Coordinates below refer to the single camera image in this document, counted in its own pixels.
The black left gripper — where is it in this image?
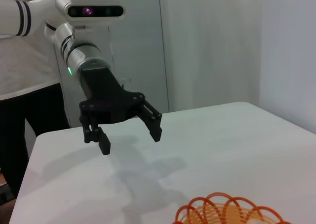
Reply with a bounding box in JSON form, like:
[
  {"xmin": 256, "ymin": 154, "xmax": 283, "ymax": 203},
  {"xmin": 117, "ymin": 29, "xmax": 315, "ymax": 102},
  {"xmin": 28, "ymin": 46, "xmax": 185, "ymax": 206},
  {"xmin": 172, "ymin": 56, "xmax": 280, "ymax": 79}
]
[{"xmin": 79, "ymin": 67, "xmax": 163, "ymax": 156}]

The orange wire basket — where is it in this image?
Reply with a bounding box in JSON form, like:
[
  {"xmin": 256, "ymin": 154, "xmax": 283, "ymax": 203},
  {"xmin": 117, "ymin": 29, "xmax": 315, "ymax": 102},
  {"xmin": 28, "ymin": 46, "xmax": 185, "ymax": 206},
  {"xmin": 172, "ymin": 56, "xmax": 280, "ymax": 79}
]
[{"xmin": 174, "ymin": 191, "xmax": 295, "ymax": 224}]

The person in white shirt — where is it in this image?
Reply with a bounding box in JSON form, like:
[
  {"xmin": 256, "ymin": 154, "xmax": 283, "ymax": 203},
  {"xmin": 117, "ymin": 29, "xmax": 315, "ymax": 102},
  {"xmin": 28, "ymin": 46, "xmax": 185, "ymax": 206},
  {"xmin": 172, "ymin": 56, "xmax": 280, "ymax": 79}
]
[{"xmin": 0, "ymin": 0, "xmax": 78, "ymax": 206}]

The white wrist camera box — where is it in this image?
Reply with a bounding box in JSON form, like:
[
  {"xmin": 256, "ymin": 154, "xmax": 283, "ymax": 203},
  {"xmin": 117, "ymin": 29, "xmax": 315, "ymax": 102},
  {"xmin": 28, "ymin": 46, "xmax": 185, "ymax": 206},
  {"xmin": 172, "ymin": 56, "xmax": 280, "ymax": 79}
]
[{"xmin": 55, "ymin": 0, "xmax": 125, "ymax": 32}]

